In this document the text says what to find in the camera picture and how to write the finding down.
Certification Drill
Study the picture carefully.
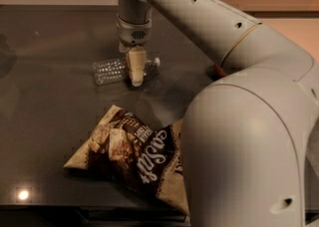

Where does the brown and cream chip bag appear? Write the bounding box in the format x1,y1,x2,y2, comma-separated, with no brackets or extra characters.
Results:
64,106,189,214

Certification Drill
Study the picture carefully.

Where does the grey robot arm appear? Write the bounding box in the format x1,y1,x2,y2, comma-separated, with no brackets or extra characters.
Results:
146,0,318,227

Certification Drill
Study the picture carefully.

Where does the clear plastic water bottle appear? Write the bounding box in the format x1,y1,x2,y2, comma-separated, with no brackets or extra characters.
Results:
92,57,160,86

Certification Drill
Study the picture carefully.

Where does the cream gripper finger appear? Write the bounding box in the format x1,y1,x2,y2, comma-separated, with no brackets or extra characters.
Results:
126,46,147,87

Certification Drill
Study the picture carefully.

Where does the red apple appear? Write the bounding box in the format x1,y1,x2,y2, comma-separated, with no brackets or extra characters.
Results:
213,64,227,78

